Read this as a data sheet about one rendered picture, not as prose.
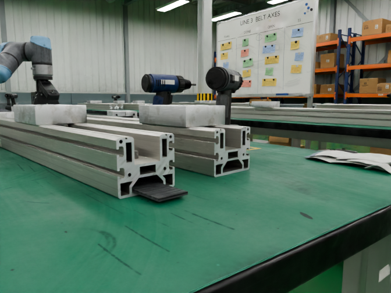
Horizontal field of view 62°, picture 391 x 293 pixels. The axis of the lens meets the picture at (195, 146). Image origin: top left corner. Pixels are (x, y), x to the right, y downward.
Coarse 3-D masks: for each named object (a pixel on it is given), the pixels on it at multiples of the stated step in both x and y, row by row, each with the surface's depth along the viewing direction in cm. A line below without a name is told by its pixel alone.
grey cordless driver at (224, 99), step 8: (208, 72) 81; (216, 72) 80; (224, 72) 79; (232, 72) 84; (208, 80) 81; (216, 80) 80; (224, 80) 79; (232, 80) 82; (240, 80) 89; (216, 88) 81; (224, 88) 81; (232, 88) 86; (216, 96) 84; (224, 96) 84; (216, 104) 84; (224, 104) 84
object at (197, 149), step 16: (144, 128) 72; (160, 128) 68; (176, 128) 64; (192, 128) 61; (208, 128) 58; (224, 128) 65; (240, 128) 62; (176, 144) 65; (192, 144) 61; (208, 144) 58; (224, 144) 59; (240, 144) 62; (176, 160) 65; (192, 160) 62; (208, 160) 58; (224, 160) 59; (240, 160) 62
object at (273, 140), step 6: (270, 138) 467; (276, 138) 463; (282, 138) 459; (288, 138) 455; (276, 144) 468; (282, 144) 464; (288, 144) 460; (372, 150) 366; (378, 150) 360; (384, 150) 355; (390, 150) 349
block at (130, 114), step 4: (108, 112) 124; (112, 112) 118; (116, 112) 118; (120, 112) 119; (124, 112) 119; (128, 112) 120; (132, 112) 121; (136, 112) 122; (116, 116) 118; (120, 116) 124; (124, 116) 124; (128, 116) 125; (132, 116) 122; (136, 116) 122
